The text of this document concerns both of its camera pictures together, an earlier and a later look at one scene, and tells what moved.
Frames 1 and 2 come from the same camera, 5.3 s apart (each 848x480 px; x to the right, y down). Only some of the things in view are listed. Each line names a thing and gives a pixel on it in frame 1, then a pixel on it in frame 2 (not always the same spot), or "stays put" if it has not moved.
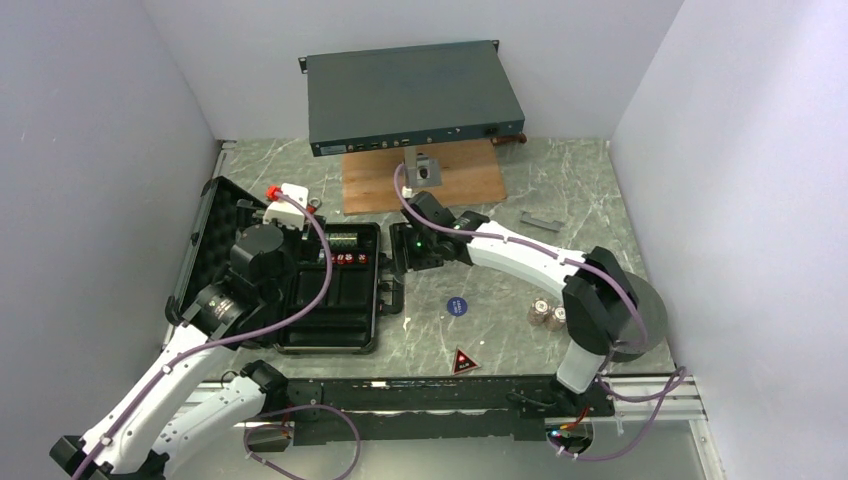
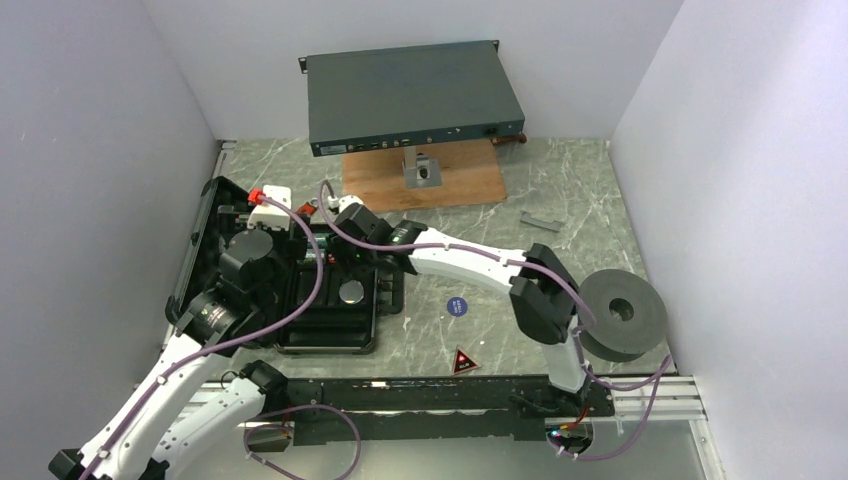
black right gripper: [400, 235] → [341, 250]
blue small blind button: [457, 306] stays put
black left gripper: [305, 248] stays put
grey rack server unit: [409, 96] stays put
